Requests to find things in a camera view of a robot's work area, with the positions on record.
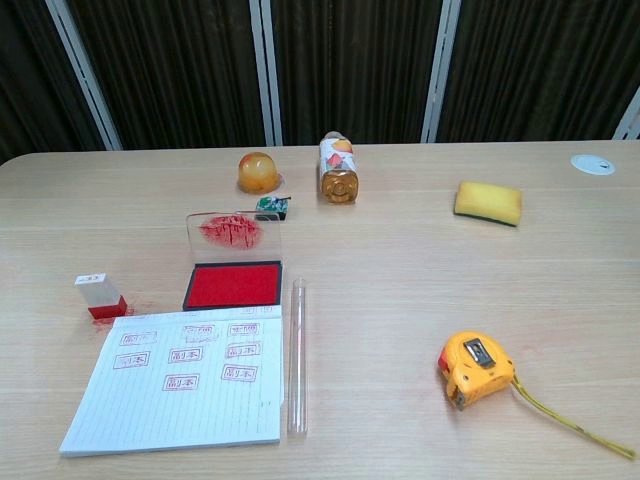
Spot yellow tape measure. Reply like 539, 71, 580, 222
437, 329, 637, 459

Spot yellow sponge green base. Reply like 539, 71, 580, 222
453, 180, 524, 229

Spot small green toy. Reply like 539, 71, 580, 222
254, 194, 293, 222

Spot white partition frame post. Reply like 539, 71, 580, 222
44, 0, 124, 151
612, 84, 640, 141
420, 0, 462, 145
259, 0, 284, 147

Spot red ink pad clear lid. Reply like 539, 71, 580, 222
181, 209, 284, 312

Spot orange fruit jelly cup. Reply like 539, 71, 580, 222
236, 151, 282, 194

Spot clear glass test tube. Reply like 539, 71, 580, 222
286, 277, 308, 435

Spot white round cable grommet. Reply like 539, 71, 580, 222
570, 153, 616, 176

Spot orange drink plastic bottle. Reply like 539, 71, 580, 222
317, 130, 361, 206

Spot clear red stamp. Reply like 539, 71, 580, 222
74, 272, 129, 321

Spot white lined notepad red stamps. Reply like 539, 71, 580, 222
58, 305, 284, 459

